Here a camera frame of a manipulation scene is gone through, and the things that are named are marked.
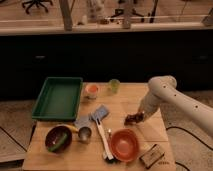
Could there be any small metal cup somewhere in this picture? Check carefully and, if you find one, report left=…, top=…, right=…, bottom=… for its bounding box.
left=78, top=127, right=92, bottom=144

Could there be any white cup orange inside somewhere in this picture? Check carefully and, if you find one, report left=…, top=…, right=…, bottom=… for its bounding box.
left=85, top=84, right=99, bottom=99

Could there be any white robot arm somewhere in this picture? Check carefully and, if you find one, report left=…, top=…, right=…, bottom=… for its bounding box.
left=138, top=76, right=213, bottom=138

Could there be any green cucumber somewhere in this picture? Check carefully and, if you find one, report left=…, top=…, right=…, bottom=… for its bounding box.
left=48, top=133, right=68, bottom=152

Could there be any blue sponge cloth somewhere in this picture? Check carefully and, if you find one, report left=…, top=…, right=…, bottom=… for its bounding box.
left=90, top=105, right=109, bottom=121

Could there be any white handled brush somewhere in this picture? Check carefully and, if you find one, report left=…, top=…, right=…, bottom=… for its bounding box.
left=95, top=119, right=114, bottom=160

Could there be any brown black box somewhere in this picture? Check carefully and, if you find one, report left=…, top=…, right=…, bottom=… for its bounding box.
left=139, top=144, right=165, bottom=169

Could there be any yellow banana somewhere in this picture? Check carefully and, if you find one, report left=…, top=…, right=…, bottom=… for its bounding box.
left=67, top=125, right=79, bottom=133

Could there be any dark maroon bowl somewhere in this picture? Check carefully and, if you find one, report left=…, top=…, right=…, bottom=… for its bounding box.
left=45, top=126, right=72, bottom=153

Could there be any black floor cable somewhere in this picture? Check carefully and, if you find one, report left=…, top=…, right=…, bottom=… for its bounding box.
left=165, top=125, right=213, bottom=151

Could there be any black office chair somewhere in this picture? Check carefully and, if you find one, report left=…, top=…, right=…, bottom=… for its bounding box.
left=22, top=0, right=53, bottom=14

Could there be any grey cloth piece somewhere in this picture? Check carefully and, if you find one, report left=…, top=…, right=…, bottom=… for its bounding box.
left=74, top=115, right=91, bottom=129

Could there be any orange plastic bowl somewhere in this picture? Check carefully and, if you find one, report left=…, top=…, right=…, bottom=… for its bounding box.
left=109, top=129, right=139, bottom=162

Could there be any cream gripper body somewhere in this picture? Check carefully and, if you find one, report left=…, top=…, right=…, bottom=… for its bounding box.
left=138, top=106, right=154, bottom=122

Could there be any green plastic tray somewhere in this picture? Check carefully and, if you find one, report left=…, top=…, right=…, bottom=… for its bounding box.
left=32, top=77, right=83, bottom=121

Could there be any translucent green cup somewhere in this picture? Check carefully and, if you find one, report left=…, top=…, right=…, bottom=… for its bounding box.
left=108, top=79, right=120, bottom=94

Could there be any dark purple grape bunch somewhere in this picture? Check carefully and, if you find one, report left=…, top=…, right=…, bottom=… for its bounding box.
left=124, top=114, right=143, bottom=125

